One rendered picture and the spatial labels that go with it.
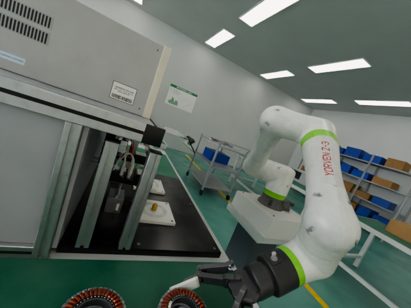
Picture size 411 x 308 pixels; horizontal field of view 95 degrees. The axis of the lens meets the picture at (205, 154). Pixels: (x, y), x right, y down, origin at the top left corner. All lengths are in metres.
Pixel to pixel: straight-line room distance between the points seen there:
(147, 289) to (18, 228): 0.31
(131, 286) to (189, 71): 5.99
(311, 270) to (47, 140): 0.64
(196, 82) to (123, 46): 5.75
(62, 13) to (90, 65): 0.11
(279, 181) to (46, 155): 0.99
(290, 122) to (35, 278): 0.83
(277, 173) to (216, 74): 5.67
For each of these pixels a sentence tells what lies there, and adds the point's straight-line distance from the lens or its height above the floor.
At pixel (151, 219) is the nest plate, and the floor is 0.78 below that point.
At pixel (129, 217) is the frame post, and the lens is 0.55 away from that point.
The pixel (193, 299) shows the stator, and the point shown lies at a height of 0.79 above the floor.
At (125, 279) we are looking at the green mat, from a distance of 0.57.
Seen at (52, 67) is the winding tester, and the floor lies 1.16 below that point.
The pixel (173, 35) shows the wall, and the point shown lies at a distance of 6.33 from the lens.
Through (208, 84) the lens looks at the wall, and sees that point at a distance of 6.44.
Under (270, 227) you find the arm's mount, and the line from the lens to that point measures 1.02.
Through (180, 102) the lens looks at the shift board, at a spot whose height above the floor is 1.48.
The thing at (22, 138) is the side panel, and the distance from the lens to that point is 0.51.
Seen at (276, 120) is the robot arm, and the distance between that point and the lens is 0.77.
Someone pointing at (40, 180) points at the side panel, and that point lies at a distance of 0.53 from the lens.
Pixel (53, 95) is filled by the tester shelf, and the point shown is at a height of 1.11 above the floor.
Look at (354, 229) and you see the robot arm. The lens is 0.49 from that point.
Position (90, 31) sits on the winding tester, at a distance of 0.60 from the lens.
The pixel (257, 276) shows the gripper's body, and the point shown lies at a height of 0.89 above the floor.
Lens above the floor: 1.16
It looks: 9 degrees down
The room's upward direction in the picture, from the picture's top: 21 degrees clockwise
